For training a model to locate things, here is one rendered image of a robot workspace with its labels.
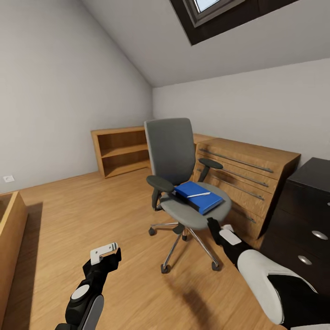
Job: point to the wall socket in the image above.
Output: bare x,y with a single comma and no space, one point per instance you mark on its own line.
9,179

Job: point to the folder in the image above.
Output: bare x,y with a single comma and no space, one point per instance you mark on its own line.
201,204

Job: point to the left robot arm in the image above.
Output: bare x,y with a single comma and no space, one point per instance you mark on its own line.
87,302

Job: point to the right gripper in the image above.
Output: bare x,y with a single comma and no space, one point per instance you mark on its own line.
213,227

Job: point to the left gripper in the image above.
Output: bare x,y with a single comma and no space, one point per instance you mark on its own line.
108,264

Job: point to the swivel chair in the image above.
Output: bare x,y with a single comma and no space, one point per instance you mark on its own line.
172,157

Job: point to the fixed window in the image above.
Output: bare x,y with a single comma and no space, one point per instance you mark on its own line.
204,19

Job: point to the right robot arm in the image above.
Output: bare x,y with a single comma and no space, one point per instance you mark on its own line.
285,297

